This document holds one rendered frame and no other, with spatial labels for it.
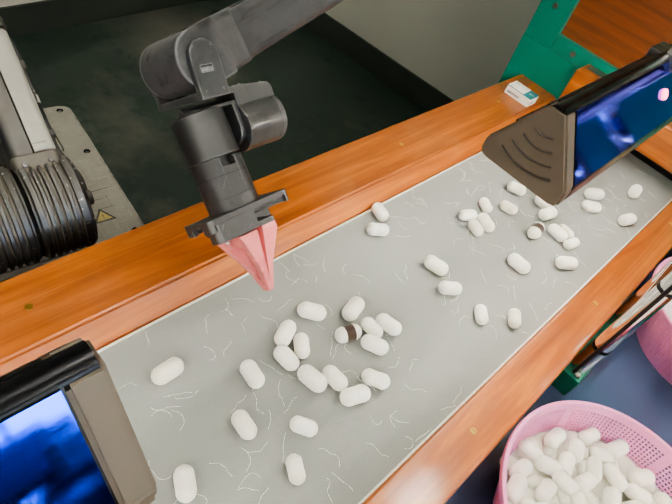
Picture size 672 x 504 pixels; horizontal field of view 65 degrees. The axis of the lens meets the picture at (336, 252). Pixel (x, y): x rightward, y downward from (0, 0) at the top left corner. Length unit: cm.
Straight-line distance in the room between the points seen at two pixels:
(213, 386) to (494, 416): 32
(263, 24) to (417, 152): 40
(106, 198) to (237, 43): 64
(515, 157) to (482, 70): 196
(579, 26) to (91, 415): 120
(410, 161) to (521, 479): 51
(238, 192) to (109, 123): 160
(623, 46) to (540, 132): 83
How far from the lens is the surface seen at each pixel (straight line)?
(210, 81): 56
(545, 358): 75
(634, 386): 95
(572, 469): 72
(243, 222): 56
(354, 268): 74
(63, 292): 66
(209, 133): 56
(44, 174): 75
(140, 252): 69
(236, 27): 60
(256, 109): 61
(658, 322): 95
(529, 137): 45
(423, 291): 75
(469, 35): 242
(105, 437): 22
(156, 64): 58
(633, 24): 126
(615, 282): 92
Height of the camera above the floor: 129
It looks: 47 degrees down
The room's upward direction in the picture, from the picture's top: 20 degrees clockwise
